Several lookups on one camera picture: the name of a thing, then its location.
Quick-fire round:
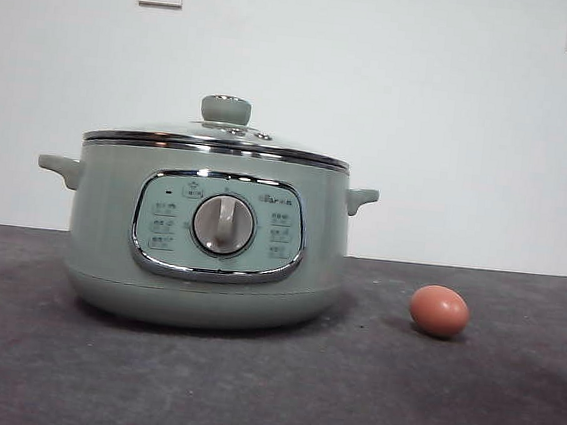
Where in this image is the glass lid with green knob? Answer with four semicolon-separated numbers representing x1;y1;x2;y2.
81;81;358;173

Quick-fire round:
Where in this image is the brown egg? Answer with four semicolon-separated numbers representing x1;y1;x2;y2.
405;282;474;342

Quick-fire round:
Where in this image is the pale green electric pot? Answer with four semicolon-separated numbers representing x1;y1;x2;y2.
23;132;383;347

